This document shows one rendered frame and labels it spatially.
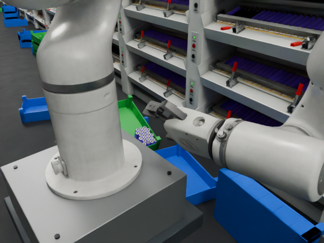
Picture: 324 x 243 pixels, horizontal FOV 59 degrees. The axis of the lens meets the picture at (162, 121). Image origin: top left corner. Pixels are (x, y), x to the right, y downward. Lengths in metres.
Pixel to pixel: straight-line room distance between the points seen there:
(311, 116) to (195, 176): 0.74
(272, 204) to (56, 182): 0.53
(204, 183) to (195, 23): 0.63
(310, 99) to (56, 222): 0.44
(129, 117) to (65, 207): 0.94
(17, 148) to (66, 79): 1.06
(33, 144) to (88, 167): 0.98
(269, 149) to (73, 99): 0.30
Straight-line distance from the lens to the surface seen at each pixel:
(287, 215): 0.80
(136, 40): 1.75
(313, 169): 0.40
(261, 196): 0.83
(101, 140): 0.50
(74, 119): 0.48
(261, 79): 1.08
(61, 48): 0.45
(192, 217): 0.63
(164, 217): 0.58
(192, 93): 1.28
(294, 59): 0.93
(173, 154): 1.27
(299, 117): 0.51
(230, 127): 0.46
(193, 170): 1.20
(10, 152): 1.47
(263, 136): 0.43
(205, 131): 0.47
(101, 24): 0.48
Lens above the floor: 0.74
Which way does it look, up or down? 28 degrees down
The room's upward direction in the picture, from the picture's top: straight up
